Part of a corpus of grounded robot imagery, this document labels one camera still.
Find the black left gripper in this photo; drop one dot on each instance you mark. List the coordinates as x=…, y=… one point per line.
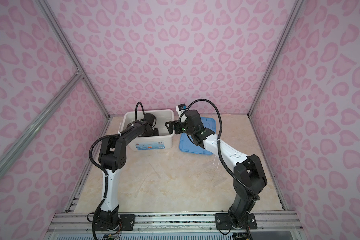
x=156, y=132

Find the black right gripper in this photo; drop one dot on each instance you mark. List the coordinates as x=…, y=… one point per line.
x=178, y=123

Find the thin glass rod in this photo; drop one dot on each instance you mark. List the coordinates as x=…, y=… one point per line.
x=157, y=174

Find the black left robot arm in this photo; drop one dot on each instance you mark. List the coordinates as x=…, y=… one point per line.
x=112, y=158

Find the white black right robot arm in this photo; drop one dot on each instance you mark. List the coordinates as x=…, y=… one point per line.
x=247, y=171

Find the white plastic storage bin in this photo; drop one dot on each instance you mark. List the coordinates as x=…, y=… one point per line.
x=163, y=141

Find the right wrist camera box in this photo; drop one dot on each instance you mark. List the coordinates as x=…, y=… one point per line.
x=181, y=108

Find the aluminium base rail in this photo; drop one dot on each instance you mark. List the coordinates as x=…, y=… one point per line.
x=263, y=225

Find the left rear corner post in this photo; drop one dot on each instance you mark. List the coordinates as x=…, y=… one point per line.
x=67, y=46

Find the left aluminium frame beam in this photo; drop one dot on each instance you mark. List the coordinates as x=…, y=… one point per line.
x=12, y=154

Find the aluminium corner frame post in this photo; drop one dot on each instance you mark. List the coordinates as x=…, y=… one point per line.
x=285, y=34

